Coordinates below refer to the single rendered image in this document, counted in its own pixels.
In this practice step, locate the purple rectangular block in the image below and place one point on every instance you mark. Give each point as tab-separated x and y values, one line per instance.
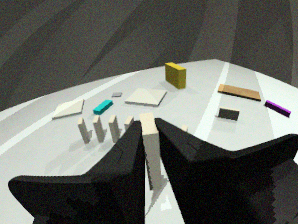
276	108

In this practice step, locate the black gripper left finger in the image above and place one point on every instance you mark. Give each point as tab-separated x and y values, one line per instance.
113	190

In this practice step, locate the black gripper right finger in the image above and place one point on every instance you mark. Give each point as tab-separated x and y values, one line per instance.
202	175

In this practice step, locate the yellow rectangular block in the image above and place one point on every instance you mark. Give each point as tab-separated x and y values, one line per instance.
176	75

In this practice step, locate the cyan rectangular block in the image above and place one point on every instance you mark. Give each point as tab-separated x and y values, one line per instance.
102	107

